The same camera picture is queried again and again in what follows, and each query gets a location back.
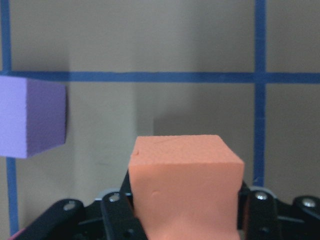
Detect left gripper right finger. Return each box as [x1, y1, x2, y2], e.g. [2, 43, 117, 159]
[237, 182, 283, 240]

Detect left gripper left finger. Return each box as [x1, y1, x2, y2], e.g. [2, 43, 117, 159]
[100, 173, 147, 240]

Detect orange foam block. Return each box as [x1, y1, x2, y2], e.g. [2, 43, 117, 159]
[128, 135, 245, 240]

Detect purple foam block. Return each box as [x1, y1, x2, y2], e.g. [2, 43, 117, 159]
[0, 76, 67, 159]

